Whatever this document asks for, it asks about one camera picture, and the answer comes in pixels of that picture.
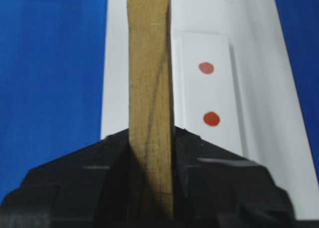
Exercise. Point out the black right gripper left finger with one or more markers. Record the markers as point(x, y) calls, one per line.
point(84, 189)

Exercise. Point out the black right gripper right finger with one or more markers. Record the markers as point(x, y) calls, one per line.
point(218, 189)

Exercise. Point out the wooden mallet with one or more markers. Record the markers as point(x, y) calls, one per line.
point(150, 110)

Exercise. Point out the white paper sheet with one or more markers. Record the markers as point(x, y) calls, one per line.
point(233, 87)

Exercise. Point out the blue mat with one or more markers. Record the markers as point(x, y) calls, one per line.
point(64, 76)

